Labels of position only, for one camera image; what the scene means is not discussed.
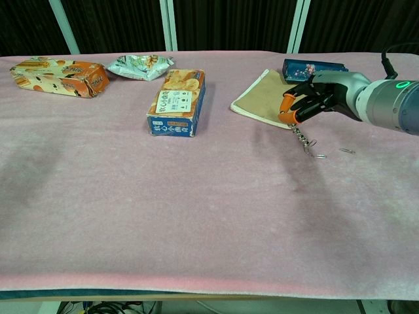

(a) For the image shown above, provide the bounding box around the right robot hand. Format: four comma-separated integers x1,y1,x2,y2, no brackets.
278,71,371,127

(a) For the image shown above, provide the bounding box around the silver metal chain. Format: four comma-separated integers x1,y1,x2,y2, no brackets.
287,122,312,157

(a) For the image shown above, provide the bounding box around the blue pencil case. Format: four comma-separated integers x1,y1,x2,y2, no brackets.
282,58,350,82

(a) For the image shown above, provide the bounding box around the black pleated partition panel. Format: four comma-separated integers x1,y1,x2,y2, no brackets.
0,0,71,57
299,0,419,55
172,0,298,52
60,0,166,55

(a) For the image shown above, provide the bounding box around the brown spiral notebook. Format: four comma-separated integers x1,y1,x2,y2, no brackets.
230,68,319,131

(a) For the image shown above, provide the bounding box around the blue orange cookie box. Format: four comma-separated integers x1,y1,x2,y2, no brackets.
146,68,206,137

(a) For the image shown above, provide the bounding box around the silver green snack bag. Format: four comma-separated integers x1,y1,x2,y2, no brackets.
106,54,176,82

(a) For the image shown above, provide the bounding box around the pink table cloth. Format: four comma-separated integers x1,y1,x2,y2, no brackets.
0,50,419,300

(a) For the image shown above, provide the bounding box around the crumpled orange snack box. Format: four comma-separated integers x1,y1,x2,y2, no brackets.
9,56,111,99

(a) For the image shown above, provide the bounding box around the white partition post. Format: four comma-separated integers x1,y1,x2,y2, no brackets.
286,0,311,54
48,0,81,55
159,0,179,52

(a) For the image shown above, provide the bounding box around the black floor cable bundle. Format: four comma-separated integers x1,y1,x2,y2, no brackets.
60,300,158,314

